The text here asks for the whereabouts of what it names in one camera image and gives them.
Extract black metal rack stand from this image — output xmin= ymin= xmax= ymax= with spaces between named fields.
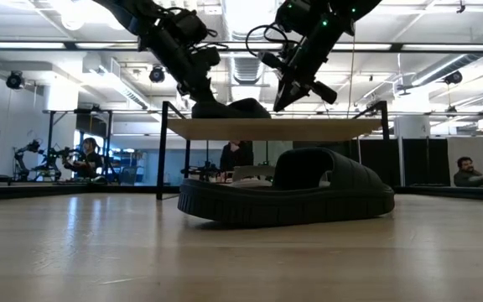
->
xmin=42 ymin=107 xmax=115 ymax=186

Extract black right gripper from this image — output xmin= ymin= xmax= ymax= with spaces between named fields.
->
xmin=272 ymin=13 xmax=355 ymax=113

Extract black ceiling spotlight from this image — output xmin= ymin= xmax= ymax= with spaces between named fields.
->
xmin=5 ymin=70 xmax=25 ymax=91
xmin=148 ymin=65 xmax=167 ymax=85
xmin=443 ymin=70 xmax=465 ymax=86

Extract wooden shelf with black frame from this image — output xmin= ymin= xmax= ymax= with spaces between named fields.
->
xmin=155 ymin=99 xmax=392 ymax=201

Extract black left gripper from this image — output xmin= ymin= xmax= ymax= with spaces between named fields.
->
xmin=140 ymin=24 xmax=231 ymax=119

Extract person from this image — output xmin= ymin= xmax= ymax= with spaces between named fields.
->
xmin=219 ymin=140 xmax=254 ymax=173
xmin=63 ymin=137 xmax=105 ymax=180
xmin=452 ymin=156 xmax=483 ymax=189

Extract black rubber slide sandal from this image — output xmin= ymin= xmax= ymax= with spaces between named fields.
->
xmin=176 ymin=146 xmax=397 ymax=230
xmin=190 ymin=96 xmax=273 ymax=120

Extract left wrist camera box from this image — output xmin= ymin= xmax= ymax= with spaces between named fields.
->
xmin=166 ymin=7 xmax=221 ymax=50

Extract background robot arms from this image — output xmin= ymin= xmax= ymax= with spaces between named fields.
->
xmin=12 ymin=138 xmax=73 ymax=183

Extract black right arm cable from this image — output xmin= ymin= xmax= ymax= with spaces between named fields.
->
xmin=244 ymin=23 xmax=287 ymax=58

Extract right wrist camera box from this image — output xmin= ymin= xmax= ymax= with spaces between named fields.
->
xmin=260 ymin=49 xmax=288 ymax=72

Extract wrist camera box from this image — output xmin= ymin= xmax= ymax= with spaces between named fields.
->
xmin=166 ymin=7 xmax=221 ymax=50
xmin=260 ymin=49 xmax=288 ymax=72

